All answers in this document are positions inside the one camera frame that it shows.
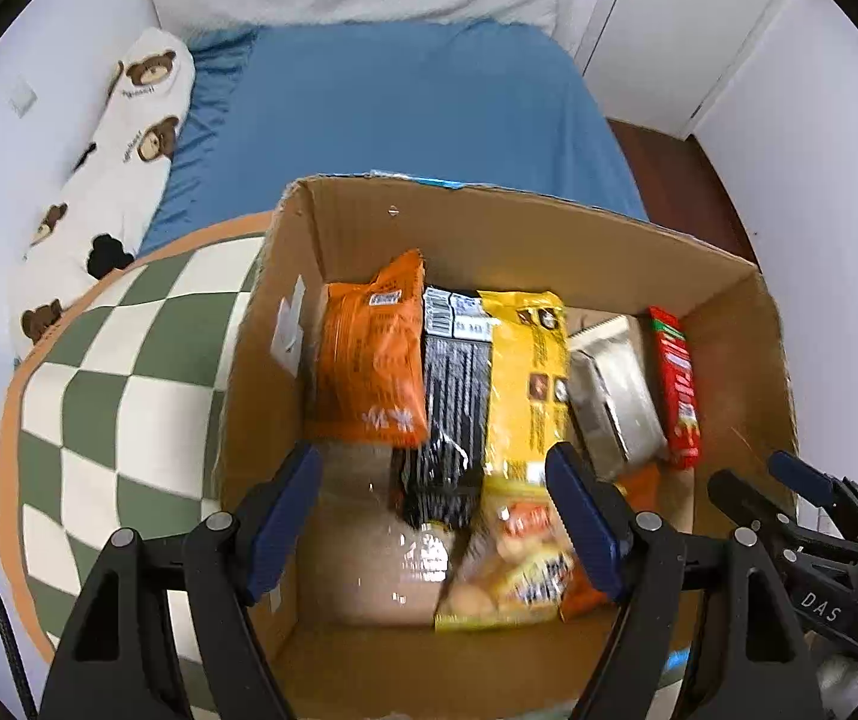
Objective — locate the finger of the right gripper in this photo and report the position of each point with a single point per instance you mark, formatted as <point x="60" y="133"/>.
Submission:
<point x="747" y="507"/>
<point x="836" y="497"/>

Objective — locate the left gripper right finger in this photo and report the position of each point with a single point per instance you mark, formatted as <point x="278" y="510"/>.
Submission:
<point x="747" y="657"/>

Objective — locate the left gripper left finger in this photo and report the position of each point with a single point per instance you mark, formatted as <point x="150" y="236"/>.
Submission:
<point x="117" y="656"/>

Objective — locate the small orange snack packet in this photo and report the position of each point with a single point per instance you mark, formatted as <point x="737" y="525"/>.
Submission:
<point x="639" y="488"/>

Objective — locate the red long snack package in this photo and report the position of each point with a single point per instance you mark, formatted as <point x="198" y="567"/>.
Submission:
<point x="677" y="386"/>

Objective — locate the yellow egg biscuit snack bag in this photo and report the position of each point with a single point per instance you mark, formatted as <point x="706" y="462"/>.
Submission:
<point x="519" y="566"/>

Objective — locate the silver foil snack packet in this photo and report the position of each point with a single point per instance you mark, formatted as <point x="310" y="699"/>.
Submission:
<point x="610" y="399"/>

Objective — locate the yellow dark-print snack bag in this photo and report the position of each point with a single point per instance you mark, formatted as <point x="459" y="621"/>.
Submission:
<point x="528" y="383"/>

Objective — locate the black barcode snack packet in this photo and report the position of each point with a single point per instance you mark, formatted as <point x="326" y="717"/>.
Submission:
<point x="440" y="483"/>

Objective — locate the orange snack packet with QR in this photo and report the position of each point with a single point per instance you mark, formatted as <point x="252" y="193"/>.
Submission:
<point x="368" y="385"/>

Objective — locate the cardboard milk box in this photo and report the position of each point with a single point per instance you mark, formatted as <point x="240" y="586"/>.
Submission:
<point x="343" y="230"/>

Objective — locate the white bear print pillow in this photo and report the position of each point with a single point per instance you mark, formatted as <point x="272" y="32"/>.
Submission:
<point x="103" y="211"/>

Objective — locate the blue bed sheet mattress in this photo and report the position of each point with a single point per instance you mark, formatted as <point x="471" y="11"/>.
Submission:
<point x="475" y="102"/>

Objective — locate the white door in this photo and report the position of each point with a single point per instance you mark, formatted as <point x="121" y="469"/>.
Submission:
<point x="660" y="64"/>

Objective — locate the white wall socket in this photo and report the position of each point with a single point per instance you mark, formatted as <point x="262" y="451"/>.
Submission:
<point x="22" y="98"/>

